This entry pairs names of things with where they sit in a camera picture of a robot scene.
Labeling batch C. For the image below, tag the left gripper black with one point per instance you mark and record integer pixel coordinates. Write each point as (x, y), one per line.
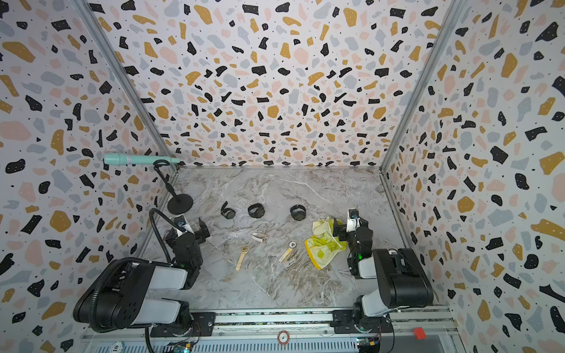
(196, 232)

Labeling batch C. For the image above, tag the yellow green white cloth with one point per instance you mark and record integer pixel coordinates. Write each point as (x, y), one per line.
(323, 246)

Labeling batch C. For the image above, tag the black digital watch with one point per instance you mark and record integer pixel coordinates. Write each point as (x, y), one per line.
(298, 212)

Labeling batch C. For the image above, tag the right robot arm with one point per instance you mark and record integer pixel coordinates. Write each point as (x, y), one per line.
(402, 282)

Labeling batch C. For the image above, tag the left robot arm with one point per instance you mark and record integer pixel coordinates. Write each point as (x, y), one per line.
(118, 298)

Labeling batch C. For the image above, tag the black watch left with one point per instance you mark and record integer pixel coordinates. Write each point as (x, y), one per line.
(227, 212)

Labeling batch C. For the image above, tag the black watch middle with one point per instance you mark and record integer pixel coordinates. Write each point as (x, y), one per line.
(256, 211)

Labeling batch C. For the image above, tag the black microphone stand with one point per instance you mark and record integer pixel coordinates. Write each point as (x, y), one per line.
(178, 203)

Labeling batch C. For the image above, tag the red tag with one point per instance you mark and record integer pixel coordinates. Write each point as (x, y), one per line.
(419, 333)

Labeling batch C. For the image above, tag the red white round sticker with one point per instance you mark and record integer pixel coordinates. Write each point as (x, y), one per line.
(283, 337)

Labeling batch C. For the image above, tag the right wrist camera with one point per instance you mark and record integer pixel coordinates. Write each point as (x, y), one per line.
(352, 220)

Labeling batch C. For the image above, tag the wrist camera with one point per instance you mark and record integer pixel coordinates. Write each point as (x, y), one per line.
(352, 220)
(182, 222)

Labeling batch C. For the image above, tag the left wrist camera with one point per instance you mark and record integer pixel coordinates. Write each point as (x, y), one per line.
(182, 222)

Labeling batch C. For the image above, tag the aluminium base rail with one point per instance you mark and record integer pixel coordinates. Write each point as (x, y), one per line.
(256, 330)

